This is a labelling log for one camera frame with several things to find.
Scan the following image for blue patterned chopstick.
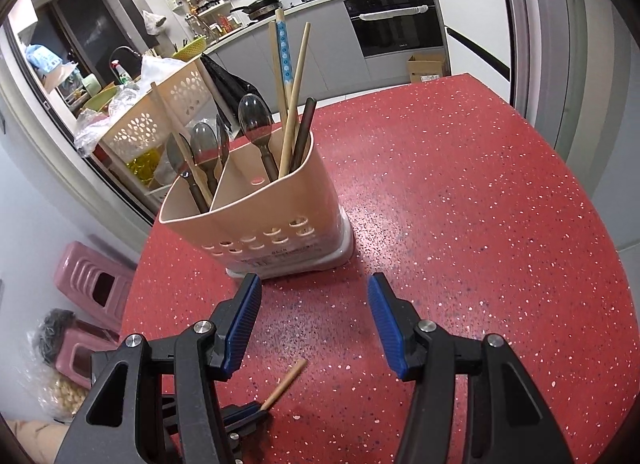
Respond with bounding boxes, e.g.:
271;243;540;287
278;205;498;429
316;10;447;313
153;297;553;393
275;8;297;117

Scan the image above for black wok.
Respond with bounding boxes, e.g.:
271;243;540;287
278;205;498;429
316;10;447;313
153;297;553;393
230;0;282;21

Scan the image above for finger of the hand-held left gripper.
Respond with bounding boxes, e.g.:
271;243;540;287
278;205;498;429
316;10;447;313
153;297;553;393
222;401;265;425
226;413;274;445

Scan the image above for white oven handle towel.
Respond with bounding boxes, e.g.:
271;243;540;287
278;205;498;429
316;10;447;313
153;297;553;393
359;4;430;22

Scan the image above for pink plastic stool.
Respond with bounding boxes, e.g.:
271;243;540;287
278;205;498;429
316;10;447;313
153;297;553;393
56;319;122;391
54;241;137;335

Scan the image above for dark mesh bundle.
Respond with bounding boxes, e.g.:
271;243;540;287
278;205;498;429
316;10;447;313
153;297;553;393
31;308;77;366

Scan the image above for white kitchen cabinet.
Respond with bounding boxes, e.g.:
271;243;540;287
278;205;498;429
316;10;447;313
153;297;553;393
432;0;516;95

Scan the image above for dark plastic knife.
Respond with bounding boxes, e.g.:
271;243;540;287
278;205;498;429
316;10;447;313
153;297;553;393
215;113;232;180

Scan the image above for spice rack with bottles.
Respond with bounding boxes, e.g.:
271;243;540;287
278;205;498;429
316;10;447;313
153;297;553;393
182;0;242;41

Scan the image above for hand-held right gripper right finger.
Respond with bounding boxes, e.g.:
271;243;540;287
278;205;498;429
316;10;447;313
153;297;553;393
367;271;573;464

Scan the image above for black hanging bag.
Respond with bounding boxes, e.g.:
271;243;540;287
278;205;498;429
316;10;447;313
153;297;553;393
200;52;247;131

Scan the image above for beige plastic utensil holder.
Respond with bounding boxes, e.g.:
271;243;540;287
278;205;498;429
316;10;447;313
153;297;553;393
159;131;356;279

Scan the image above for green plastic basket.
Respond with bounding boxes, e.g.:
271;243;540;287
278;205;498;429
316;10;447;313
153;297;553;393
171;37;208;59

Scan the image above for white hanging plastic bag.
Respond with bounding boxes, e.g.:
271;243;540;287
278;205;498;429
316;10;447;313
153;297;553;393
141;9;169;36

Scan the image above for curved kitchen faucet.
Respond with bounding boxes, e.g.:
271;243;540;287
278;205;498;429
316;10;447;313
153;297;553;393
109;46;142;76

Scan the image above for green bowl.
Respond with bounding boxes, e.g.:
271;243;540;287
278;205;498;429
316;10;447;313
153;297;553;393
81;84;122;112

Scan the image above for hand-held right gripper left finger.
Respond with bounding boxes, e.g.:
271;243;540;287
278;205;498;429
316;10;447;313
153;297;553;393
54;273;264;464

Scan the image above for dark brown handled utensil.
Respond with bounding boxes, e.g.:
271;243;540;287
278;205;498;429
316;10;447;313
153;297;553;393
290;98;318;171

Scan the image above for white perforated basket cart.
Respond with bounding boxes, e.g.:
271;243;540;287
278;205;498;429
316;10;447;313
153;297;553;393
97;55;223;197

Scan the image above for clear plastic bags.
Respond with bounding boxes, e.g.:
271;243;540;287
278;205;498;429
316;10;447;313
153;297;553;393
74;54;191;157

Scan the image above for clear bag of nuts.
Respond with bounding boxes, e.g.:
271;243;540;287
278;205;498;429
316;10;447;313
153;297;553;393
27;369;93;422

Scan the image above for yellow oil bottle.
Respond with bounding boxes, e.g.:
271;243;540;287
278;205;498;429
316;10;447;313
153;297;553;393
125;148;168;184

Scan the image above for cardboard box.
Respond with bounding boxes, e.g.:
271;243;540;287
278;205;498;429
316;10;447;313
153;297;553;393
406;52;449;85

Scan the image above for dark plastic spoon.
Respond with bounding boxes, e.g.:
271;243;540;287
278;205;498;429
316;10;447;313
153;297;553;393
238;93;280;184
191;121;221;195
166;133;211;214

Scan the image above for black built-in oven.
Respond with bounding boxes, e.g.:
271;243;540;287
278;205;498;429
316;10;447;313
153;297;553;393
343;0;447;59

